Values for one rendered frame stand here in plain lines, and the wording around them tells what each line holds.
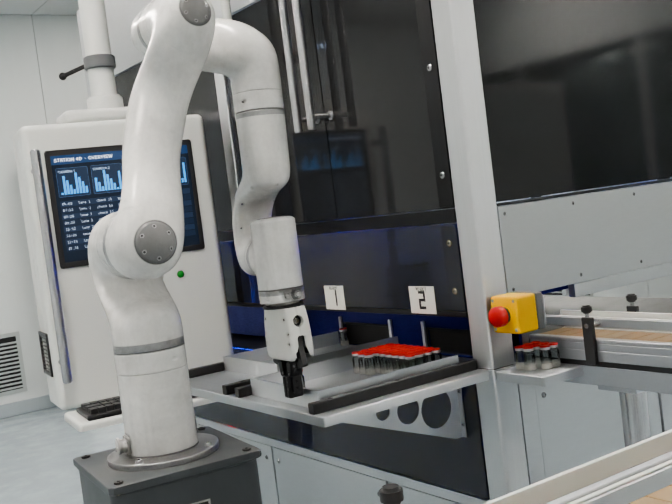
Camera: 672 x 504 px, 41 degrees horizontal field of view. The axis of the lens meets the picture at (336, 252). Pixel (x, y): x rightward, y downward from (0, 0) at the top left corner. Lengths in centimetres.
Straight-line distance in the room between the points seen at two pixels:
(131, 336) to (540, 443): 89
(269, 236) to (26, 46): 582
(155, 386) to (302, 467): 108
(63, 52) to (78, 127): 492
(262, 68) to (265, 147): 14
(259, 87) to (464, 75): 43
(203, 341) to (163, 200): 112
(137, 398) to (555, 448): 90
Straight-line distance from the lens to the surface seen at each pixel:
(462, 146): 182
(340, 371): 200
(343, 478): 239
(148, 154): 154
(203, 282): 257
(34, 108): 726
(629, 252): 215
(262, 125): 164
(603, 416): 210
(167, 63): 156
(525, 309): 177
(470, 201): 181
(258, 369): 209
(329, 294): 226
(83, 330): 249
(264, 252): 164
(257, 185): 165
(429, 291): 194
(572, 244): 201
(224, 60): 166
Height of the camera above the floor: 125
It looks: 3 degrees down
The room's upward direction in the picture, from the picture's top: 7 degrees counter-clockwise
